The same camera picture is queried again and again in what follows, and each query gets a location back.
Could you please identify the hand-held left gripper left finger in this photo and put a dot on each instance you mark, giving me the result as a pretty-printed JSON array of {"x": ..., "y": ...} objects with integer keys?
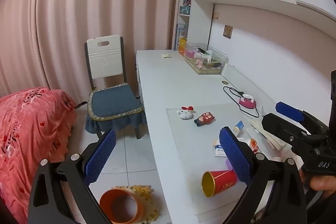
[{"x": 101, "y": 155}]

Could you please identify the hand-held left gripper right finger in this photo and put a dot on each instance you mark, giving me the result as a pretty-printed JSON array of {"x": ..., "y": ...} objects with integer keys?
[{"x": 235, "y": 158}]

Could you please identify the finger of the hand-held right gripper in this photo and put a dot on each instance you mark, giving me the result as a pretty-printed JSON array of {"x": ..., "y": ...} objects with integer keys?
[
  {"x": 278, "y": 125},
  {"x": 288, "y": 109}
]

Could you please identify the beige long box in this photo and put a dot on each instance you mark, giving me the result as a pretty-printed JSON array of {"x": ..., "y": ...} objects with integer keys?
[{"x": 275, "y": 145}]

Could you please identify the red paper cup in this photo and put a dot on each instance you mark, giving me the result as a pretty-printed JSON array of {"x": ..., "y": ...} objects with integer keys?
[{"x": 223, "y": 182}]

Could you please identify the orange round bin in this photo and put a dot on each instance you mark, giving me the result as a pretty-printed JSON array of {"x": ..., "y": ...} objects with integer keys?
[{"x": 105, "y": 203}]

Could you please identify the person's right hand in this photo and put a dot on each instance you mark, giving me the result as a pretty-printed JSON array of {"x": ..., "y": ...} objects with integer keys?
[{"x": 321, "y": 183}]

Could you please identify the white tube blue label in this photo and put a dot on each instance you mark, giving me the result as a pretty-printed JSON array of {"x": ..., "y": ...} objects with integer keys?
[{"x": 219, "y": 149}]

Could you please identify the white packet orange print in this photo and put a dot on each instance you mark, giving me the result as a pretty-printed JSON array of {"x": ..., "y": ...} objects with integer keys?
[{"x": 253, "y": 145}]

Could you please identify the blue and white small box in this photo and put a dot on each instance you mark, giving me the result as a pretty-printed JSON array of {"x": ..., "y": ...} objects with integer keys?
[{"x": 239, "y": 126}]

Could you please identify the pink mini iron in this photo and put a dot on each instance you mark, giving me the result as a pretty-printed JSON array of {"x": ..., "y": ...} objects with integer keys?
[{"x": 248, "y": 102}]

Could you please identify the translucent desk mat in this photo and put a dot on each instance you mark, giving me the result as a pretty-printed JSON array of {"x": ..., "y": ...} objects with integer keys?
[{"x": 189, "y": 150}]

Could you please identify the blue seat cushion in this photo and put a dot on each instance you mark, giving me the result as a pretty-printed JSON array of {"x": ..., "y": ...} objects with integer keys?
[{"x": 113, "y": 100}]

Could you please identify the beige foam puzzle mat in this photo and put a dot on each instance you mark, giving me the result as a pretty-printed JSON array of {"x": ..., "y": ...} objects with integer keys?
[{"x": 149, "y": 195}]

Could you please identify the white cat toy red bow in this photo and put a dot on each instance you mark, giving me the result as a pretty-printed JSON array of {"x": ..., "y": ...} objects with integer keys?
[{"x": 184, "y": 113}]

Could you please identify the red printed blanket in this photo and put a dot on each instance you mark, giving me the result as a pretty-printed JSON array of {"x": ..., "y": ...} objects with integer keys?
[{"x": 31, "y": 129}]

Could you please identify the clear acrylic organizer box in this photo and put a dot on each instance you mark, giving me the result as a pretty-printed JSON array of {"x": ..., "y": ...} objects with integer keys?
[{"x": 206, "y": 60}]

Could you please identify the white chair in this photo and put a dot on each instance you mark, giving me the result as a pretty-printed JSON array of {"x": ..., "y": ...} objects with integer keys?
[{"x": 105, "y": 56}]

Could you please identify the small yellow note pad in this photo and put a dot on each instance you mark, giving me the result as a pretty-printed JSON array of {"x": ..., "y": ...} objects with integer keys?
[{"x": 166, "y": 56}]

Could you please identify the upright books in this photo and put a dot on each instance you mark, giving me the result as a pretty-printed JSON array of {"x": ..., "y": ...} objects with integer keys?
[{"x": 181, "y": 35}]

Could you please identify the white bookshelf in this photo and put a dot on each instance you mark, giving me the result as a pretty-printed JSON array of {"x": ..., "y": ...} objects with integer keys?
[{"x": 183, "y": 19}]

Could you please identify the pink striped curtain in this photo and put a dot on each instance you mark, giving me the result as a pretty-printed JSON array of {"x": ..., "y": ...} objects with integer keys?
[{"x": 78, "y": 3}]

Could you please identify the wall socket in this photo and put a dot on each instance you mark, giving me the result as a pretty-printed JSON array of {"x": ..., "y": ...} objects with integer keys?
[{"x": 227, "y": 32}]

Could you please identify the small wall switch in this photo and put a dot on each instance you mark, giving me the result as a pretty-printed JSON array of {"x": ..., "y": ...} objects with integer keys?
[{"x": 215, "y": 16}]

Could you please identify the teal photo frame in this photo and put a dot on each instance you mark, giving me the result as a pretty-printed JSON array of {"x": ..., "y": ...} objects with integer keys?
[{"x": 185, "y": 10}]

